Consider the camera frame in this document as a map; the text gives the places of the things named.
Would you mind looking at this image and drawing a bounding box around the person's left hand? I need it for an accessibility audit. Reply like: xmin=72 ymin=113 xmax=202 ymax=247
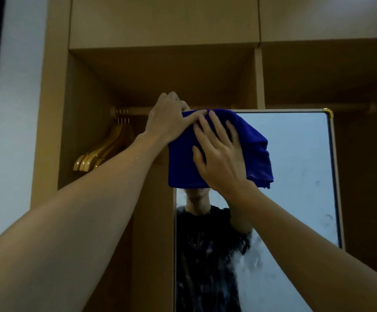
xmin=144 ymin=91 xmax=208 ymax=146

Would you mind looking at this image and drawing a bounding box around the person's right hand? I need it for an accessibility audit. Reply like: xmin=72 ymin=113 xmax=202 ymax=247
xmin=192 ymin=110 xmax=258 ymax=200

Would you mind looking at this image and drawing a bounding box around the blue microfiber cloth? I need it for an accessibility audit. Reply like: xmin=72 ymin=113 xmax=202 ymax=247
xmin=168 ymin=109 xmax=274 ymax=189

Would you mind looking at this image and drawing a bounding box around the framed mirror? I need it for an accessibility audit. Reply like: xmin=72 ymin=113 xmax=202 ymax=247
xmin=174 ymin=108 xmax=346 ymax=312

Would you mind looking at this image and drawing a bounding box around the person's right forearm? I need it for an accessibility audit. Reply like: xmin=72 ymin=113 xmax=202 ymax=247
xmin=222 ymin=182 xmax=377 ymax=312

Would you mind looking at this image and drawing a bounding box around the person's left forearm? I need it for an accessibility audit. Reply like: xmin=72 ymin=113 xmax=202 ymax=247
xmin=0 ymin=133 xmax=163 ymax=312

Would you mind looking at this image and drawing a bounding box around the wooden clothes rod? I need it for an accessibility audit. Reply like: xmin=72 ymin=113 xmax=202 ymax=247
xmin=266 ymin=102 xmax=377 ymax=115
xmin=109 ymin=106 xmax=238 ymax=118

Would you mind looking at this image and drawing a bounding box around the wooden clothes hanger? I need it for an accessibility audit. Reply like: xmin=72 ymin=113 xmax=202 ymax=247
xmin=73 ymin=110 xmax=121 ymax=172
xmin=85 ymin=110 xmax=131 ymax=172
xmin=79 ymin=110 xmax=126 ymax=172
xmin=93 ymin=110 xmax=136 ymax=169

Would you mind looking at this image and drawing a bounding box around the wooden cupboard door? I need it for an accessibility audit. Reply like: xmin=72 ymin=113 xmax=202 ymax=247
xmin=69 ymin=0 xmax=261 ymax=50
xmin=259 ymin=0 xmax=377 ymax=43

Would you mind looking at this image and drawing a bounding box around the wooden wardrobe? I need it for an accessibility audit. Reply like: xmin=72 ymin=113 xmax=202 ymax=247
xmin=29 ymin=0 xmax=377 ymax=312

